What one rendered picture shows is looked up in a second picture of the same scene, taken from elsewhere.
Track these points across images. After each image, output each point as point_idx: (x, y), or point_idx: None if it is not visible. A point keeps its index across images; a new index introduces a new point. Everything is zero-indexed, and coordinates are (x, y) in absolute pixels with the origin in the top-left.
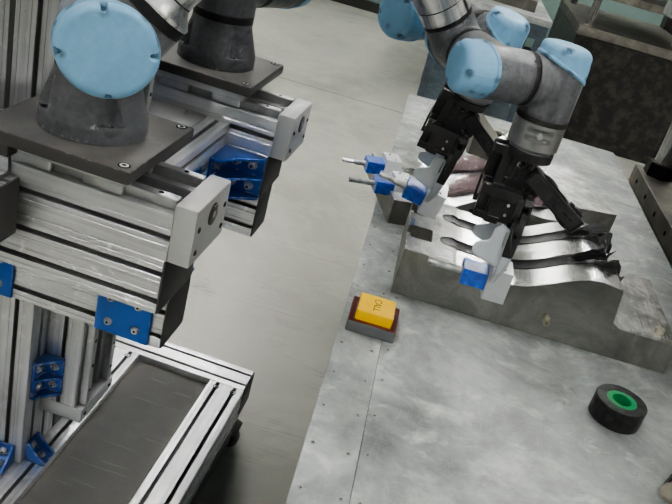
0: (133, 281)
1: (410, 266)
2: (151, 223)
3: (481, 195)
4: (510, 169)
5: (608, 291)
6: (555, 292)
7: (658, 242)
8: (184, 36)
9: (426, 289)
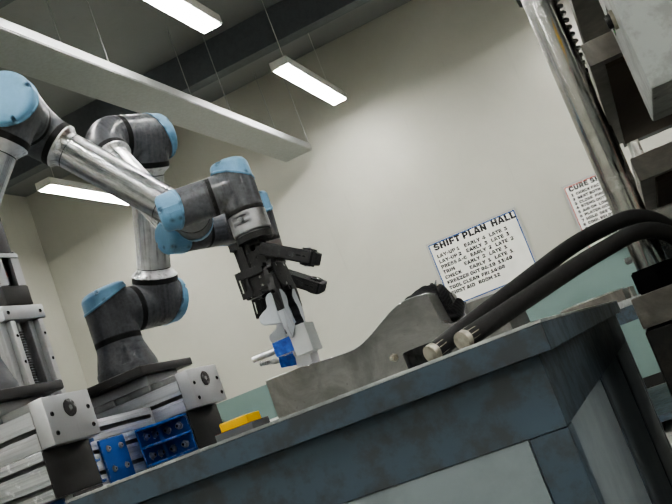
0: (32, 482)
1: (278, 391)
2: (21, 428)
3: (238, 282)
4: (249, 256)
5: (416, 302)
6: (384, 332)
7: (603, 303)
8: (98, 372)
9: (301, 401)
